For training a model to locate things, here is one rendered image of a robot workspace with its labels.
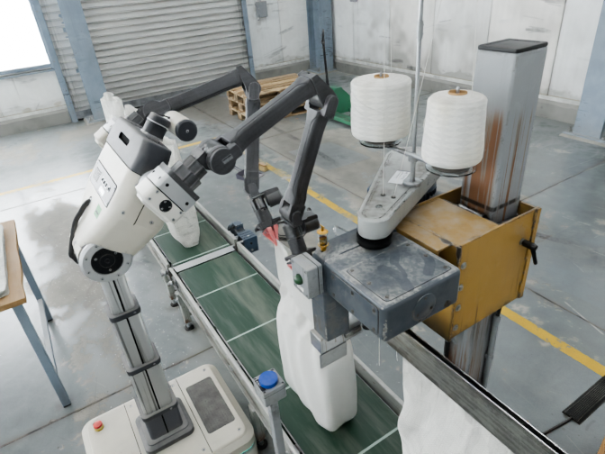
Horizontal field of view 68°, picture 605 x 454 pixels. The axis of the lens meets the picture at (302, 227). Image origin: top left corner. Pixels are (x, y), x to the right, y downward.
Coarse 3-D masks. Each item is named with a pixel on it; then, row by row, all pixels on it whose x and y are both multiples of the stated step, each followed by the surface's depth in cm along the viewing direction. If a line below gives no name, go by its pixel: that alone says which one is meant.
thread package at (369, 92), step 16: (352, 80) 123; (368, 80) 119; (384, 80) 118; (400, 80) 118; (352, 96) 122; (368, 96) 117; (384, 96) 116; (400, 96) 117; (352, 112) 125; (368, 112) 119; (384, 112) 118; (400, 112) 119; (352, 128) 127; (368, 128) 121; (384, 128) 120; (400, 128) 121
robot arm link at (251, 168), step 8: (248, 88) 174; (256, 88) 173; (248, 96) 173; (256, 96) 173; (248, 104) 175; (256, 104) 176; (248, 112) 176; (256, 144) 176; (248, 152) 176; (256, 152) 177; (248, 160) 176; (256, 160) 177; (248, 168) 176; (256, 168) 176; (248, 176) 175; (256, 176) 176; (256, 184) 176; (248, 192) 175
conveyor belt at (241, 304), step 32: (224, 256) 291; (192, 288) 263; (224, 288) 261; (256, 288) 259; (224, 320) 238; (256, 320) 236; (256, 352) 216; (288, 416) 184; (384, 416) 181; (320, 448) 171; (352, 448) 170; (384, 448) 169
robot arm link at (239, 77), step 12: (240, 72) 173; (204, 84) 172; (216, 84) 173; (228, 84) 174; (240, 84) 176; (180, 96) 171; (192, 96) 171; (204, 96) 172; (144, 108) 166; (156, 108) 167; (168, 108) 168; (180, 108) 171
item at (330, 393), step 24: (288, 288) 179; (288, 312) 173; (288, 336) 173; (288, 360) 184; (312, 360) 161; (336, 360) 156; (288, 384) 194; (312, 384) 167; (336, 384) 161; (312, 408) 174; (336, 408) 166
